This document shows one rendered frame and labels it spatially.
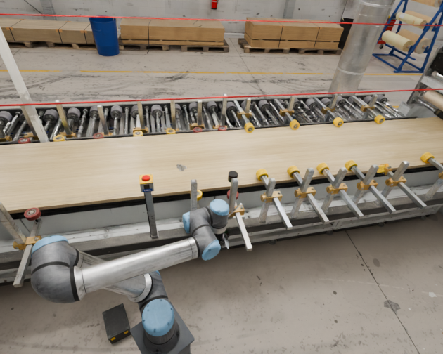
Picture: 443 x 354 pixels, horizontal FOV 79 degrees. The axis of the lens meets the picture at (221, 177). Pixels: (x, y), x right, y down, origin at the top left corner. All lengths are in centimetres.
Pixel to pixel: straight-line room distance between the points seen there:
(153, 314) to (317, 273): 169
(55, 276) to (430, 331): 271
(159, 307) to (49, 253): 60
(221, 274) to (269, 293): 44
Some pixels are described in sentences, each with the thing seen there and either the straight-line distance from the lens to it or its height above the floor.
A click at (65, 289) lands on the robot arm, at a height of 135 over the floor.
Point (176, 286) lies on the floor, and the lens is 249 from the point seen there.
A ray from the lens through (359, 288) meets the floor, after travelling 285.
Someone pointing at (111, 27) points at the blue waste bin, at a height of 58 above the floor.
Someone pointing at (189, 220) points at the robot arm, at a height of 129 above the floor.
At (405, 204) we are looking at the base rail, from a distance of 269.
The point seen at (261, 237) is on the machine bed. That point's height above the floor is 16.
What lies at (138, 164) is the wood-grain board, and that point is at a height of 90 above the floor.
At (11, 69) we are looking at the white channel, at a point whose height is 146.
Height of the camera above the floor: 223
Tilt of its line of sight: 42 degrees down
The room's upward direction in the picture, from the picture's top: 6 degrees clockwise
